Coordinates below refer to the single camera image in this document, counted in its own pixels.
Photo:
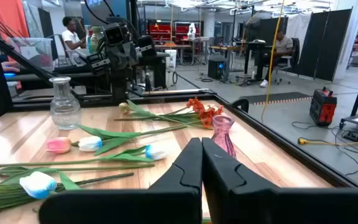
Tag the black mat with striped edge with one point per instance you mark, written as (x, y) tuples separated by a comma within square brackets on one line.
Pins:
[(275, 97)]

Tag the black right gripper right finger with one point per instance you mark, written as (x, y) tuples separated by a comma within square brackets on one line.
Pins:
[(244, 205)]

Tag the white hanging sheet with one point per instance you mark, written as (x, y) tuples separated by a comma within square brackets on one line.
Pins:
[(298, 29)]

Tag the red and black portable device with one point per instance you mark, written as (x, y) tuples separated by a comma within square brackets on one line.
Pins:
[(323, 109)]

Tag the green bottle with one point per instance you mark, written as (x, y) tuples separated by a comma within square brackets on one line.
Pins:
[(95, 40)]

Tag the black aluminium table frame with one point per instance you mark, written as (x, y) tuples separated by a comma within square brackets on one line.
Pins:
[(166, 99)]

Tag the black room divider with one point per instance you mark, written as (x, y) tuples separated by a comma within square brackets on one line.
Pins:
[(325, 46)]

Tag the pink glass vase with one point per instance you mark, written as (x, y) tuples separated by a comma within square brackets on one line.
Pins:
[(222, 137)]

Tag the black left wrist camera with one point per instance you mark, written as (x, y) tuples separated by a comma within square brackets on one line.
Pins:
[(114, 35)]

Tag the person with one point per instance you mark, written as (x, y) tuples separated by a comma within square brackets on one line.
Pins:
[(283, 45), (71, 37)]

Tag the black standing desk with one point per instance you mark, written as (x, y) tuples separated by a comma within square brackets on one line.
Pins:
[(255, 46)]

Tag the black computer tower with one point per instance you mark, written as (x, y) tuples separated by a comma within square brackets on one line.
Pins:
[(217, 70)]

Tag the black power strip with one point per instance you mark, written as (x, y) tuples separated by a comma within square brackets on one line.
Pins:
[(353, 135)]

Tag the clear glass vase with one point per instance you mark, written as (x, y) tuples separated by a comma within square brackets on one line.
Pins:
[(64, 112)]

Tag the orange curtain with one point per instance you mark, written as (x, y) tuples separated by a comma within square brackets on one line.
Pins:
[(9, 18)]

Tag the red shelving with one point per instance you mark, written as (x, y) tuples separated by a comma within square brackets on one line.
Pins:
[(160, 31)]

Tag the clear plastic bin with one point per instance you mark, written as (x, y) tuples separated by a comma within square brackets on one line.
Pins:
[(30, 51)]

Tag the person's hand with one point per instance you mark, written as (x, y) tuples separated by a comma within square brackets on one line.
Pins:
[(9, 67)]

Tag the white bin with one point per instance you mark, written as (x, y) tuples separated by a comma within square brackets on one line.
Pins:
[(170, 59)]

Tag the black operator desk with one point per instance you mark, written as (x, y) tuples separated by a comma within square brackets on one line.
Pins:
[(154, 62)]

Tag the wooden workbench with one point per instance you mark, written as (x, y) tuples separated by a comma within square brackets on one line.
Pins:
[(172, 47)]

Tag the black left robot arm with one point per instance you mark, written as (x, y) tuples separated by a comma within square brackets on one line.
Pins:
[(120, 81)]

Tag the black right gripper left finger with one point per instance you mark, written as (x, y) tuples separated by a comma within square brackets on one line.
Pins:
[(166, 205)]

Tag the black office chair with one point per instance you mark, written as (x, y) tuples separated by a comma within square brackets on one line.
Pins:
[(295, 49)]

